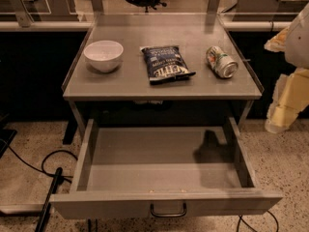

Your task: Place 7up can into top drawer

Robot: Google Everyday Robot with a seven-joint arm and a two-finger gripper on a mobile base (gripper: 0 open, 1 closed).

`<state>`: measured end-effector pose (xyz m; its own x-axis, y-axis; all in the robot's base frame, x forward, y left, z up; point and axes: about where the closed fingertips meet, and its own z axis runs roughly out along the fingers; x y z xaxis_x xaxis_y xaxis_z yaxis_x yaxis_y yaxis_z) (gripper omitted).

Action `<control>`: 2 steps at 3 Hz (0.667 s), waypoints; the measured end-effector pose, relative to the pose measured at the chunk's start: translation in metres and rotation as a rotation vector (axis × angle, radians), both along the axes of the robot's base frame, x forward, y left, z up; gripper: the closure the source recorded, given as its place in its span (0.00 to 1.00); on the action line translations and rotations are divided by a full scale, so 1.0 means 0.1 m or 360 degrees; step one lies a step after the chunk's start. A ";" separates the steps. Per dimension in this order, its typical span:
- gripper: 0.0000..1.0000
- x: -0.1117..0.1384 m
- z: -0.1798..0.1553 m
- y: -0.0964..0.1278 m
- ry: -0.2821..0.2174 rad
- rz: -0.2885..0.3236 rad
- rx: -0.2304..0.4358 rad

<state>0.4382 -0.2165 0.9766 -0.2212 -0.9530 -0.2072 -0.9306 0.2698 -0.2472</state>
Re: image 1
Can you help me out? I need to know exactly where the white ceramic bowl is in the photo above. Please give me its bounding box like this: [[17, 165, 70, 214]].
[[83, 41, 124, 73]]

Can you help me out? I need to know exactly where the black floor pole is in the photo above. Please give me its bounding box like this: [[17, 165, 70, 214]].
[[35, 167, 63, 232]]

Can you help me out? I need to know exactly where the dark blue chip bag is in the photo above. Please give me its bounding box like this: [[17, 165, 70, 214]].
[[140, 45, 196, 85]]

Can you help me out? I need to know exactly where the black drawer handle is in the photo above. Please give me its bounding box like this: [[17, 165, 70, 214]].
[[150, 203, 187, 218]]

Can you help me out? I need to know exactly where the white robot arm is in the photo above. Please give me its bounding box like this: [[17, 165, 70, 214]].
[[265, 4, 309, 133]]

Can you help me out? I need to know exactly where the black floor cable right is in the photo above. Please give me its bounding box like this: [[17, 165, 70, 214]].
[[235, 210, 280, 232]]

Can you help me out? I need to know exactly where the white horizontal rail pipe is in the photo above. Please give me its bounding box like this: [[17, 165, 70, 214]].
[[222, 21, 290, 32]]

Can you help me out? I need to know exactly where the grey open top drawer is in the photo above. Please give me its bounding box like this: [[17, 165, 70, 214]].
[[51, 118, 282, 219]]

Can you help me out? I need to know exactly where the black floor cable left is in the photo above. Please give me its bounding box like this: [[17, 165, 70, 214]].
[[0, 138, 79, 185]]

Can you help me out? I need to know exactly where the grey cabinet counter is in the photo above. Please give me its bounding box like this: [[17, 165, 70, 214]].
[[61, 12, 266, 140]]

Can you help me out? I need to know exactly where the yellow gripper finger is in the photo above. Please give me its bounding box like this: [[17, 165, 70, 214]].
[[264, 27, 289, 52], [265, 68, 309, 133]]

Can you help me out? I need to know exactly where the black floor cable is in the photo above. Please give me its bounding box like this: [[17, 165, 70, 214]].
[[0, 138, 79, 185], [235, 210, 280, 232]]

